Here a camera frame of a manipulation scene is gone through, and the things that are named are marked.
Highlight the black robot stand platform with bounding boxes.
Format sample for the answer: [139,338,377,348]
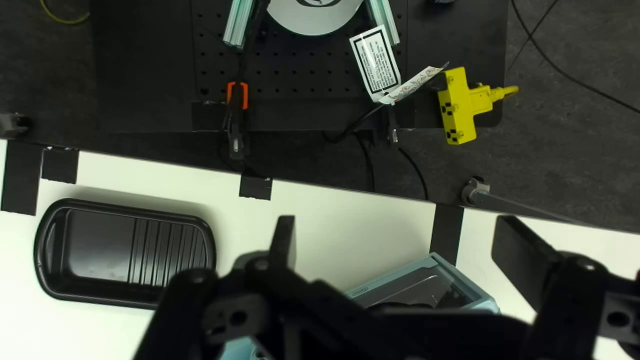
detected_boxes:
[88,0,510,182]

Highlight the thin yellow cable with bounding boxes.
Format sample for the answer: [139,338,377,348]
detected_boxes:
[37,0,91,30]

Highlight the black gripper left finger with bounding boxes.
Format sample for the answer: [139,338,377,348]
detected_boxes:
[232,214,315,297]

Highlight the orange handled black clamp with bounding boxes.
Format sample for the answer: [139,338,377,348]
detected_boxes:
[222,79,252,160]

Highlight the black ribbed plastic tray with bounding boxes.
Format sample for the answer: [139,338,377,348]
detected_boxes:
[32,197,215,310]

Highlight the dark grey stand foot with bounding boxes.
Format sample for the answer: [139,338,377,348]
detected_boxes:
[0,111,32,140]

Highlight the long black floor cable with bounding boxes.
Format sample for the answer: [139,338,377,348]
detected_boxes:
[510,0,640,117]

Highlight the white paper strip tag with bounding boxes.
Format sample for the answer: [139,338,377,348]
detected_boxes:
[375,63,450,109]

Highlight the teal metal mount bracket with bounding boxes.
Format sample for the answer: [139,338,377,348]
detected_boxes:
[363,0,404,48]
[220,0,260,51]

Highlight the yellow plastic tool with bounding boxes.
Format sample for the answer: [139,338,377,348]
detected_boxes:
[436,67,519,147]

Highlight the short black looped cable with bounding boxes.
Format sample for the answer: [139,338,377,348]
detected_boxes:
[323,107,430,202]

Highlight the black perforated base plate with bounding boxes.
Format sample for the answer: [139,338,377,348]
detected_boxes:
[189,0,417,135]

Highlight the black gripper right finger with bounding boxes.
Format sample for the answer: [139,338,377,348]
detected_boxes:
[489,214,612,316]

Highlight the white printed label tag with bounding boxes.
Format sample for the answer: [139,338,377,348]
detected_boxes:
[348,25,404,107]

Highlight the black tape strip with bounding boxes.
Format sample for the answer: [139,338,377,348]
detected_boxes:
[430,202,466,267]
[237,175,273,202]
[0,138,43,217]
[40,147,82,187]

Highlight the grey tripod leg rod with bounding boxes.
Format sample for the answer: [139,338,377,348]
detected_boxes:
[460,177,640,236]

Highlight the light blue breakfast station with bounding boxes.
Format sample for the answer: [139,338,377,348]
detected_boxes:
[218,251,501,360]

